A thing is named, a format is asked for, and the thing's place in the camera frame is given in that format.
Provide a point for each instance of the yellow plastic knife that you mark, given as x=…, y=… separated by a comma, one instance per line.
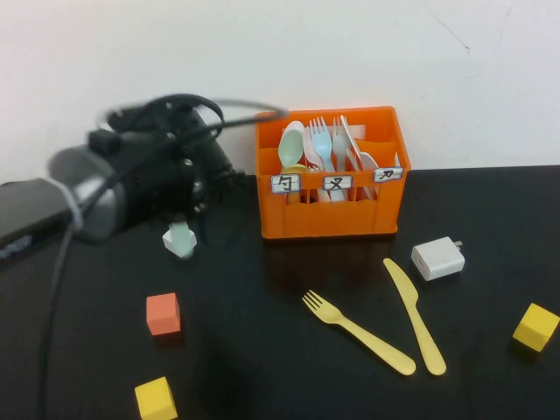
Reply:
x=412, y=302

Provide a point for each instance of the pale green plastic knife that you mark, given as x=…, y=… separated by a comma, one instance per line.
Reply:
x=179, y=238

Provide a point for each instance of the white fork character label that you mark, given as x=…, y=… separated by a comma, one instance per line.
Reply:
x=338, y=183

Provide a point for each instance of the white foam cube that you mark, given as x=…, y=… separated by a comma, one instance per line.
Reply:
x=166, y=242

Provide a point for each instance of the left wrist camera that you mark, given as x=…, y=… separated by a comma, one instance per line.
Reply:
x=131, y=117

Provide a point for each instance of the pale pink plastic fork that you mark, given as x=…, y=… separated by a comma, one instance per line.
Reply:
x=309, y=149

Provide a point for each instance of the white spoon character label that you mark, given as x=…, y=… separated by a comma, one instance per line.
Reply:
x=285, y=184

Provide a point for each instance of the white plastic spoon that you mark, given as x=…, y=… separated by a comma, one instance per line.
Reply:
x=297, y=126

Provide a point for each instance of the white knife character label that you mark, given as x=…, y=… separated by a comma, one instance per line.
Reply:
x=388, y=174

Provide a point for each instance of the yellow foam cube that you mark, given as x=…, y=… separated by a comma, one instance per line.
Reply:
x=534, y=326
x=155, y=400

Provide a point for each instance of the yellow plastic fork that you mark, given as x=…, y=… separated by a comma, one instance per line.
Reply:
x=326, y=311

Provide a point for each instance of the white plastic knife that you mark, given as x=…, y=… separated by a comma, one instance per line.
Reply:
x=354, y=161
x=351, y=135

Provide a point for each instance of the orange foam cube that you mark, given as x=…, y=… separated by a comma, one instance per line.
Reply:
x=162, y=313

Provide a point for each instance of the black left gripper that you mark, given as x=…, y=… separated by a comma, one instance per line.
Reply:
x=210, y=162

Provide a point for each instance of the pale green plastic spoon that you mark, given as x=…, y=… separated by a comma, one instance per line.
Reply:
x=290, y=149

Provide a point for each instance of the orange plastic cutlery holder crate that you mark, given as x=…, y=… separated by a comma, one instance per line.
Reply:
x=329, y=219

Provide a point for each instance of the yellow plastic spoon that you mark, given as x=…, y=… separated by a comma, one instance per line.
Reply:
x=295, y=169

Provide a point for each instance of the pale pink plastic knife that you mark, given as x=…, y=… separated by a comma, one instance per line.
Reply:
x=369, y=162

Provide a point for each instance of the light blue plastic fork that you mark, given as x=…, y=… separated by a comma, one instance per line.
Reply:
x=322, y=146

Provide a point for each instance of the white USB wall charger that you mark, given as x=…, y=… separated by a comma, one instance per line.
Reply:
x=438, y=261

